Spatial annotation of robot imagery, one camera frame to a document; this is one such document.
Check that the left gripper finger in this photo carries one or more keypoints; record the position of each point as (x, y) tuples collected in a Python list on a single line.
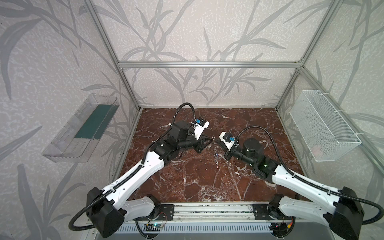
[(202, 145), (206, 140)]

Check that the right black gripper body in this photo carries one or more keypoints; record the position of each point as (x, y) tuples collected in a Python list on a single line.
[(227, 152)]

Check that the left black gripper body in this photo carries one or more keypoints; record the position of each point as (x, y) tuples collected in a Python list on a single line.
[(199, 143)]

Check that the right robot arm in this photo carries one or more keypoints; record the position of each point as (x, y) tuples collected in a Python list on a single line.
[(340, 210)]

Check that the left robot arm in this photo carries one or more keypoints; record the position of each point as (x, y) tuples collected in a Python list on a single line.
[(110, 207)]

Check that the green circuit board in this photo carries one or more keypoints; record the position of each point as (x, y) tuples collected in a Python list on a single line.
[(154, 227)]

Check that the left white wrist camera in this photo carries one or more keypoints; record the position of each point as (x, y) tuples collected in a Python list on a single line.
[(198, 126)]

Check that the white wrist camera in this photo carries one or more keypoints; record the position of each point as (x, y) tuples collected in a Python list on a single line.
[(198, 126), (228, 140)]

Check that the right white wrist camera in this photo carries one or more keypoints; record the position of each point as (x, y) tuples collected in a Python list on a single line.
[(228, 140)]

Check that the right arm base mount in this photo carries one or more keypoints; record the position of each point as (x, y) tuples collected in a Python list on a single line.
[(268, 212)]

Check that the aluminium front rail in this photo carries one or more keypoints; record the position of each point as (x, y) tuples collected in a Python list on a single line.
[(195, 212)]

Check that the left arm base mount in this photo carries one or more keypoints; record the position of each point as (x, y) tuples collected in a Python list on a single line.
[(163, 212)]

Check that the white wire mesh basket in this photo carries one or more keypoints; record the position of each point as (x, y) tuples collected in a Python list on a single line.
[(326, 133)]

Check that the aluminium frame crossbar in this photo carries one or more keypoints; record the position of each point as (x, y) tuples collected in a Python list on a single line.
[(208, 64)]

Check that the clear plastic wall shelf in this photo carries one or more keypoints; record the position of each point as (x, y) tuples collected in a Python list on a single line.
[(77, 140)]

